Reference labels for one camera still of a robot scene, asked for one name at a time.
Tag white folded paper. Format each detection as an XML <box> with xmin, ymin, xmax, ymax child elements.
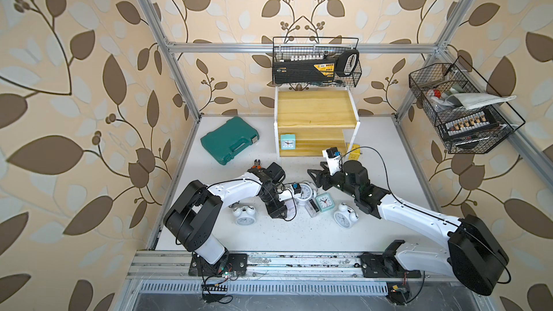
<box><xmin>445</xmin><ymin>93</ymin><xmax>516</xmax><ymax>110</ymax></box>

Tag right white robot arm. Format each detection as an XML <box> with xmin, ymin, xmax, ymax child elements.
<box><xmin>308</xmin><ymin>161</ymin><xmax>509</xmax><ymax>296</ymax></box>

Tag orange black pliers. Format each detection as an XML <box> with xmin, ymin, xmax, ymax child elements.
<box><xmin>252</xmin><ymin>159</ymin><xmax>266</xmax><ymax>171</ymax></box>

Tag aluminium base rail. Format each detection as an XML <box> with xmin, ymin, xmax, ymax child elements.
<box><xmin>124</xmin><ymin>250</ymin><xmax>485</xmax><ymax>297</ymax></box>

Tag transparent grey square clock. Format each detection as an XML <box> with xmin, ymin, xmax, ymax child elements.
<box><xmin>305</xmin><ymin>200</ymin><xmax>321</xmax><ymax>217</ymax></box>

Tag lilac square alarm clock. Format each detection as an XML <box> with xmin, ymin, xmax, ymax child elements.
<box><xmin>285</xmin><ymin>201</ymin><xmax>298</xmax><ymax>221</ymax></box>

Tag small mint square clock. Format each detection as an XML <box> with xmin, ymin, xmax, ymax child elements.
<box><xmin>315</xmin><ymin>192</ymin><xmax>336</xmax><ymax>213</ymax></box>

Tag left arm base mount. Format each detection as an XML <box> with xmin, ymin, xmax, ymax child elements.
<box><xmin>188</xmin><ymin>251</ymin><xmax>248</xmax><ymax>279</ymax></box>

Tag white twin-bell clock left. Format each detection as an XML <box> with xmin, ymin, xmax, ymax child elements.
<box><xmin>233</xmin><ymin>205</ymin><xmax>257</xmax><ymax>226</ymax></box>

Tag right wire basket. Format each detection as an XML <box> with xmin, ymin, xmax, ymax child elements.
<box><xmin>409</xmin><ymin>56</ymin><xmax>526</xmax><ymax>154</ymax></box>

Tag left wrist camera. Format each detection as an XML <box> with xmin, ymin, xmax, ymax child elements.
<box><xmin>279</xmin><ymin>183</ymin><xmax>302</xmax><ymax>202</ymax></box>

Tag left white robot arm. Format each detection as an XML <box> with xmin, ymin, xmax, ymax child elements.
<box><xmin>163</xmin><ymin>163</ymin><xmax>293</xmax><ymax>266</ymax></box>

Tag white twin-bell clock centre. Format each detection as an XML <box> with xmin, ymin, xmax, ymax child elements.
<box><xmin>294</xmin><ymin>181</ymin><xmax>318</xmax><ymax>207</ymax></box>

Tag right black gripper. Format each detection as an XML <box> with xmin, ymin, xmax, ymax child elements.
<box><xmin>308</xmin><ymin>160</ymin><xmax>358</xmax><ymax>200</ymax></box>

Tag white twin-bell clock right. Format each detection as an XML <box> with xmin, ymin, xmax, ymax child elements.
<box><xmin>334</xmin><ymin>202</ymin><xmax>359</xmax><ymax>229</ymax></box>

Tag white twin-bell clock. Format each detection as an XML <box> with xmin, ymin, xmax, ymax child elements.
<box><xmin>334</xmin><ymin>202</ymin><xmax>359</xmax><ymax>229</ymax></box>
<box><xmin>294</xmin><ymin>181</ymin><xmax>318</xmax><ymax>207</ymax></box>
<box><xmin>233</xmin><ymin>205</ymin><xmax>257</xmax><ymax>226</ymax></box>

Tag green plastic tool case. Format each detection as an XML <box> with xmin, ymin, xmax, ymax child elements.
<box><xmin>200</xmin><ymin>117</ymin><xmax>259</xmax><ymax>166</ymax></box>

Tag drill bit set box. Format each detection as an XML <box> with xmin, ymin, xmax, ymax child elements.
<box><xmin>442</xmin><ymin>109</ymin><xmax>501</xmax><ymax>138</ymax></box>

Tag wooden two-tier shelf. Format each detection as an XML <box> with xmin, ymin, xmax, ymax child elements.
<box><xmin>274</xmin><ymin>86</ymin><xmax>361</xmax><ymax>159</ymax></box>

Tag back wire basket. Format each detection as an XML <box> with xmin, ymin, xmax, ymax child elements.
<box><xmin>272</xmin><ymin>35</ymin><xmax>362</xmax><ymax>87</ymax></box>

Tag wire basket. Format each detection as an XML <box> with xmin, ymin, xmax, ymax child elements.
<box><xmin>272</xmin><ymin>35</ymin><xmax>362</xmax><ymax>87</ymax></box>
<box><xmin>409</xmin><ymin>56</ymin><xmax>526</xmax><ymax>154</ymax></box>

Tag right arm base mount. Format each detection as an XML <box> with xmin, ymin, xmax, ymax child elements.
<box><xmin>358</xmin><ymin>240</ymin><xmax>422</xmax><ymax>279</ymax></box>

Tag mint square alarm clock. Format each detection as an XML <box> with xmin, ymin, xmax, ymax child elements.
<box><xmin>280</xmin><ymin>134</ymin><xmax>296</xmax><ymax>151</ymax></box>

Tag yellow sticky note pad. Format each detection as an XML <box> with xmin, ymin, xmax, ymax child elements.
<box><xmin>347</xmin><ymin>144</ymin><xmax>361</xmax><ymax>161</ymax></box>

